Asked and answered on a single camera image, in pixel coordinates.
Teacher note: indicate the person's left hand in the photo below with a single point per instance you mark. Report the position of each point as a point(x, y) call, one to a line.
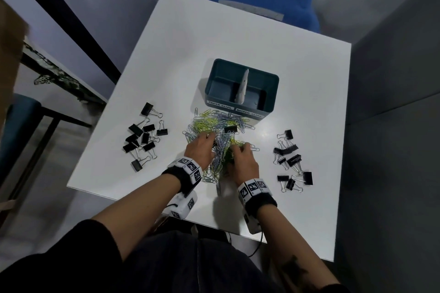
point(201, 150)

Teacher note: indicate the person's right hand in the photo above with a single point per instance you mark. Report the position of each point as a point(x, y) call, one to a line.
point(244, 165)

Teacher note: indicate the pile of coloured paper clips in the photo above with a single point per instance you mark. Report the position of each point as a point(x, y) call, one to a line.
point(206, 122)

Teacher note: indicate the teal divided organizer box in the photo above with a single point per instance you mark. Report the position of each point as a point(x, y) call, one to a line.
point(223, 78)

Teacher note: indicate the person's right forearm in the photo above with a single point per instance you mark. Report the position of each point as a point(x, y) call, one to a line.
point(288, 241)

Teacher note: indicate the person's left forearm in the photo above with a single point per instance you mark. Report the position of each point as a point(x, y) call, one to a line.
point(137, 210)

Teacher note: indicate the person's black clothing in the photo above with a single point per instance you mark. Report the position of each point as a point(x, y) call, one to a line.
point(172, 265)

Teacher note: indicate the brown cardboard box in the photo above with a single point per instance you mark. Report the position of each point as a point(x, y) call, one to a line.
point(10, 62)

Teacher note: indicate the left wristband with marker tags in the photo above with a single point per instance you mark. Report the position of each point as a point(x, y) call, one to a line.
point(187, 167)

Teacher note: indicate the side table with leaf pattern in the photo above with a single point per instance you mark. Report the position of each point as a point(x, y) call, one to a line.
point(55, 74)

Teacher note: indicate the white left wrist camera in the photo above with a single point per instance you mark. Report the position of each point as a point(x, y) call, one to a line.
point(182, 205)

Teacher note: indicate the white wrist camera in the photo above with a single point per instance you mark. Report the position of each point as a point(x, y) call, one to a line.
point(182, 205)
point(252, 225)

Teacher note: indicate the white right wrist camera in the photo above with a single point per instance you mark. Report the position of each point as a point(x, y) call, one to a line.
point(252, 225)

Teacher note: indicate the teal stool with black frame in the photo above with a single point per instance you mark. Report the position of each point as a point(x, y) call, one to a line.
point(20, 117)

